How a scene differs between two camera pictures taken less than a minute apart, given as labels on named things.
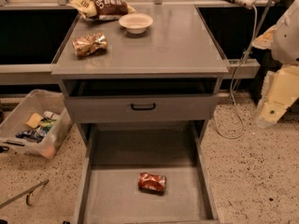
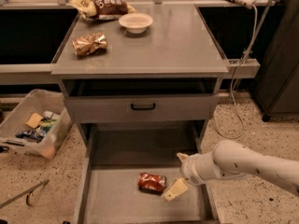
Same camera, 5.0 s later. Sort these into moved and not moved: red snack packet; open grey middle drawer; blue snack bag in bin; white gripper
Moved: white gripper
Not moved: red snack packet; blue snack bag in bin; open grey middle drawer
